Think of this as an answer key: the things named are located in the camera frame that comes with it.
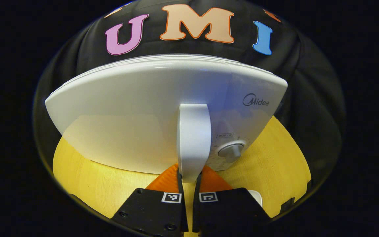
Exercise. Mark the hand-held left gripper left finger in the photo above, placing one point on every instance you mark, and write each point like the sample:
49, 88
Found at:
150, 210

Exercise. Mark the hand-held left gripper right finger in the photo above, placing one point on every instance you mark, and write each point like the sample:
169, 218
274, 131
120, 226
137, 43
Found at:
229, 210

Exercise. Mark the white microwave oven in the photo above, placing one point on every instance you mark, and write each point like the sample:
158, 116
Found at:
127, 108

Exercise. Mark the white square plate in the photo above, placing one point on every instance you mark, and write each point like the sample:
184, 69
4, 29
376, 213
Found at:
256, 197

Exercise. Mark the black table clamp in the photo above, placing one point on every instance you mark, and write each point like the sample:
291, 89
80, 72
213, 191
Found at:
288, 203

